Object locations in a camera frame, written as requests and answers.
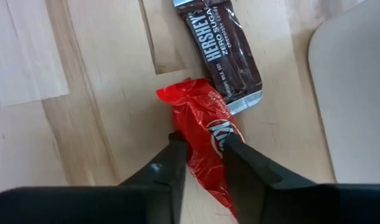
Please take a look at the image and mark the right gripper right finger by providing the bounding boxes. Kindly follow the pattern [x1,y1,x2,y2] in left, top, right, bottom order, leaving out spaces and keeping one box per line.
[223,134,315,224]

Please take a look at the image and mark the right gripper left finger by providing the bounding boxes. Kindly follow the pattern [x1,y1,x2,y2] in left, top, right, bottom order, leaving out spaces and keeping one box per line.
[120,132,188,224]

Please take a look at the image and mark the red KitKat candy bar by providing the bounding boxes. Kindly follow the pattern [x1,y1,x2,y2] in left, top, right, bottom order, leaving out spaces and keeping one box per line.
[155,77,245,218]

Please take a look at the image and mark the brown Hershey's chocolate bar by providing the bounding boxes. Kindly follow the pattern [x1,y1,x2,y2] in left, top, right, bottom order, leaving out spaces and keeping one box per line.
[172,0,264,116]

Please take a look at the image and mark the white plastic bin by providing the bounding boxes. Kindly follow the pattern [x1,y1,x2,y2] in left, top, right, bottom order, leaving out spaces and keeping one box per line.
[308,0,380,184]

